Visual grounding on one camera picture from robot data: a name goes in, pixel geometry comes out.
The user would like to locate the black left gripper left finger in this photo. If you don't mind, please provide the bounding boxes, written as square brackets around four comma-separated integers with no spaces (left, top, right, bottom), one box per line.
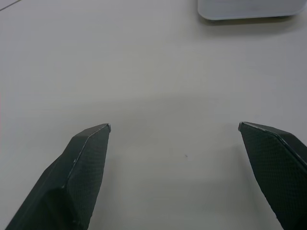
[4,123,112,230]

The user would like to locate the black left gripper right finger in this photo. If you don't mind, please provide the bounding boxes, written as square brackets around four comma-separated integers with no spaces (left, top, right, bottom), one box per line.
[238,121,307,230]

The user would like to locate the white flat box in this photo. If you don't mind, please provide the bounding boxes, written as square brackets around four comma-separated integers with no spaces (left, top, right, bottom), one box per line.
[197,0,304,21]

